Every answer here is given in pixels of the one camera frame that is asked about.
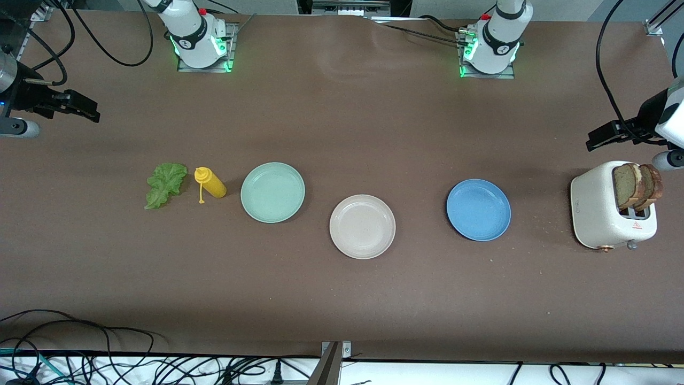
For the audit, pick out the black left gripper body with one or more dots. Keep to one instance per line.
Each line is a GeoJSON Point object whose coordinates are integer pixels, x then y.
{"type": "Point", "coordinates": [650, 115]}

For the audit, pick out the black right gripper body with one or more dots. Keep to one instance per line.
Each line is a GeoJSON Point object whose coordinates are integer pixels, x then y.
{"type": "Point", "coordinates": [26, 94]}

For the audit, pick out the brown bread slice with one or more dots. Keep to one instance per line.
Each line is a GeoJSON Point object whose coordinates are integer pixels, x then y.
{"type": "Point", "coordinates": [624, 184]}
{"type": "Point", "coordinates": [653, 184]}

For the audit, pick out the green lettuce leaf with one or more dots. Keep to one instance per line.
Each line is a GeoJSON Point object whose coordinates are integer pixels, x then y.
{"type": "Point", "coordinates": [163, 184]}

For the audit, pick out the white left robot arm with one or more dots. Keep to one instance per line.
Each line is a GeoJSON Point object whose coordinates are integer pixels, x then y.
{"type": "Point", "coordinates": [502, 32]}

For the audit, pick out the blue plate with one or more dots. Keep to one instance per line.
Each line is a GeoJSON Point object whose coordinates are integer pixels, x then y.
{"type": "Point", "coordinates": [478, 209]}

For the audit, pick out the mint green plate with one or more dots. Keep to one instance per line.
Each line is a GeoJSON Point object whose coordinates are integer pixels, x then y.
{"type": "Point", "coordinates": [272, 192]}

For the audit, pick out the beige plate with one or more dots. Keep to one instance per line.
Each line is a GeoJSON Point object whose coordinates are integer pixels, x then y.
{"type": "Point", "coordinates": [362, 227]}

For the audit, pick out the cream white toaster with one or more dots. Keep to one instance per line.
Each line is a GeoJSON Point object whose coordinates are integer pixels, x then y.
{"type": "Point", "coordinates": [593, 208]}

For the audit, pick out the yellow mustard squeeze bottle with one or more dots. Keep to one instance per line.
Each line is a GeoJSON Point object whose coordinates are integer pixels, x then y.
{"type": "Point", "coordinates": [214, 185]}

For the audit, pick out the black power plug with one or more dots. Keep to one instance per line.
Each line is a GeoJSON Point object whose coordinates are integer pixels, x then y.
{"type": "Point", "coordinates": [276, 374]}

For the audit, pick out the aluminium corner bracket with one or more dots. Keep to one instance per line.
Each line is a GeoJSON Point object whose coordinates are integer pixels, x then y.
{"type": "Point", "coordinates": [44, 16]}

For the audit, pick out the aluminium frame profile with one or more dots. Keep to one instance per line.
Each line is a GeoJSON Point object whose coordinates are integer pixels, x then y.
{"type": "Point", "coordinates": [653, 28]}

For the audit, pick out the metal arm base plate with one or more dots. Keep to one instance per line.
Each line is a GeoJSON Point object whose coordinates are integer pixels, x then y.
{"type": "Point", "coordinates": [231, 43]}
{"type": "Point", "coordinates": [497, 76]}

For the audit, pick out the grey metal frame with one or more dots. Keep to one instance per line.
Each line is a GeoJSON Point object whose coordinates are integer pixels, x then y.
{"type": "Point", "coordinates": [350, 6]}

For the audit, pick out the aluminium beam with bracket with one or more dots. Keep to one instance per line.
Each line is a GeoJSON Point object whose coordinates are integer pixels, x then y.
{"type": "Point", "coordinates": [328, 369]}

